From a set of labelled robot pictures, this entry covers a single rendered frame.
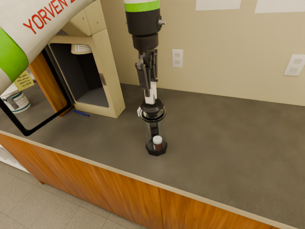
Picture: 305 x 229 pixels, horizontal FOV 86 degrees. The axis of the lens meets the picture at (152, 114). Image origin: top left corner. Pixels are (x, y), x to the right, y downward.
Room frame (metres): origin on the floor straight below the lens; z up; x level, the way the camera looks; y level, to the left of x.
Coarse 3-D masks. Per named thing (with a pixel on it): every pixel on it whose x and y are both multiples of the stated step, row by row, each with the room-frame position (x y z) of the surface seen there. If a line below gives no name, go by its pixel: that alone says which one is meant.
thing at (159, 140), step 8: (144, 112) 0.53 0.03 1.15; (160, 112) 0.54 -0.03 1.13; (152, 120) 0.46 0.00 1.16; (144, 128) 0.49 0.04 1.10; (152, 128) 0.47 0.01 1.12; (160, 128) 0.47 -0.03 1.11; (152, 136) 0.47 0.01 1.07; (160, 136) 0.47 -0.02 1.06; (152, 144) 0.47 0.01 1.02; (160, 144) 0.47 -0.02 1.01
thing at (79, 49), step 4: (72, 44) 0.87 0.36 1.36; (76, 44) 0.85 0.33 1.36; (80, 44) 0.85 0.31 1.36; (84, 44) 0.85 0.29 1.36; (72, 48) 0.87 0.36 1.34; (76, 48) 0.85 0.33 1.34; (80, 48) 0.84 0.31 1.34; (84, 48) 0.84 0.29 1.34; (88, 48) 0.84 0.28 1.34; (72, 52) 0.86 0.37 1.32; (76, 52) 0.84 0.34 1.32; (80, 52) 0.83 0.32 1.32; (84, 52) 0.83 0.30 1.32; (88, 52) 0.83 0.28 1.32
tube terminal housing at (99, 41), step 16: (96, 0) 0.84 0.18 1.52; (96, 16) 0.82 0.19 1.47; (96, 32) 0.80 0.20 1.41; (96, 48) 0.77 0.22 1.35; (96, 64) 0.78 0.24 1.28; (112, 64) 0.84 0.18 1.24; (112, 80) 0.81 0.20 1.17; (112, 96) 0.78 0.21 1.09; (96, 112) 0.83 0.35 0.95; (112, 112) 0.78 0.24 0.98
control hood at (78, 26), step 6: (84, 12) 0.76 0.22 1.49; (72, 18) 0.70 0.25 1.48; (78, 18) 0.72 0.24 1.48; (84, 18) 0.75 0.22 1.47; (66, 24) 0.71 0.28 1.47; (72, 24) 0.70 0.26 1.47; (78, 24) 0.72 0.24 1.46; (84, 24) 0.74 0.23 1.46; (66, 30) 0.75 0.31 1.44; (72, 30) 0.74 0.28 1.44; (78, 30) 0.73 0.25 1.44; (84, 30) 0.74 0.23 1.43
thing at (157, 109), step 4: (144, 100) 0.53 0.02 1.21; (156, 100) 0.52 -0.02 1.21; (160, 100) 0.52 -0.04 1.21; (144, 104) 0.50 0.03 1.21; (148, 104) 0.50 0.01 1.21; (156, 104) 0.50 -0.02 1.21; (160, 104) 0.49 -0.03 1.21; (144, 108) 0.48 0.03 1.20; (148, 108) 0.48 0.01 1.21; (152, 108) 0.47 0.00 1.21; (156, 108) 0.48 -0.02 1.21; (160, 108) 0.48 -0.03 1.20; (148, 112) 0.47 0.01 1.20; (152, 112) 0.47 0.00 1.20; (156, 112) 0.48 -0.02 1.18
